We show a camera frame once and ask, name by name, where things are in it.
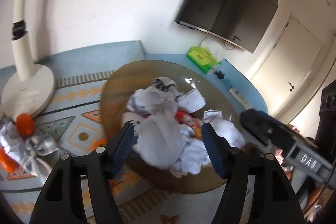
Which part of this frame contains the paper ball back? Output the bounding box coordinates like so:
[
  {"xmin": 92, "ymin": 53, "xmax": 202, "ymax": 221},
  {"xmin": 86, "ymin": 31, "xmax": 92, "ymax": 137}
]
[{"xmin": 202, "ymin": 109, "xmax": 245, "ymax": 148}]

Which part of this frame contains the white paper ball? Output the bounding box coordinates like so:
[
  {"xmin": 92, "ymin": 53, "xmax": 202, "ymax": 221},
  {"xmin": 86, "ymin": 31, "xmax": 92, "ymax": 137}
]
[{"xmin": 133, "ymin": 114, "xmax": 186, "ymax": 170}]

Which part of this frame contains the grey plaid fabric bow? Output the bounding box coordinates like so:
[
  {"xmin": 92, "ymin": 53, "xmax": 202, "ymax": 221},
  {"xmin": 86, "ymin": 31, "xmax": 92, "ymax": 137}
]
[{"xmin": 20, "ymin": 134, "xmax": 59, "ymax": 177}]

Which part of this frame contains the orange mandarin with stem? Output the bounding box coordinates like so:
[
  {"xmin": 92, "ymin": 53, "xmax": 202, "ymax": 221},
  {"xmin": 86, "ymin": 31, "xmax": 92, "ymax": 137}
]
[{"xmin": 93, "ymin": 138, "xmax": 108, "ymax": 150}]

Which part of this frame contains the white remote control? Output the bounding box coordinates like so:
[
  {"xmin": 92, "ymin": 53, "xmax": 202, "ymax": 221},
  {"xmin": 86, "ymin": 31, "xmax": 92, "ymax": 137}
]
[{"xmin": 229, "ymin": 88, "xmax": 252, "ymax": 110}]

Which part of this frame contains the patterned blue table mat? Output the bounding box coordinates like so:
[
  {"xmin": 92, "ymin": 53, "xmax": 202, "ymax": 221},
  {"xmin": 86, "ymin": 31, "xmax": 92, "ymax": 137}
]
[{"xmin": 0, "ymin": 40, "xmax": 250, "ymax": 224}]

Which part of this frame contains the white door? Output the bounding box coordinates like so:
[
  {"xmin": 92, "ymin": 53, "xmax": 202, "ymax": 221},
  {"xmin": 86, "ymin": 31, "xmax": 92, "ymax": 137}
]
[{"xmin": 252, "ymin": 17, "xmax": 331, "ymax": 118}]

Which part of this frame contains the green tissue box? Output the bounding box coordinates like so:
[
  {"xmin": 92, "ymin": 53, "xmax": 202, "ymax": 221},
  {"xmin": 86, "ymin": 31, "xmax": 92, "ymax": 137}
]
[{"xmin": 186, "ymin": 47, "xmax": 222, "ymax": 75}]

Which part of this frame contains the white desk lamp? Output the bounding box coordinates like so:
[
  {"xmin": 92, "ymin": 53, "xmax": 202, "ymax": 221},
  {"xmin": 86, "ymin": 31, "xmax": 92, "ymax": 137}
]
[{"xmin": 1, "ymin": 0, "xmax": 55, "ymax": 121}]

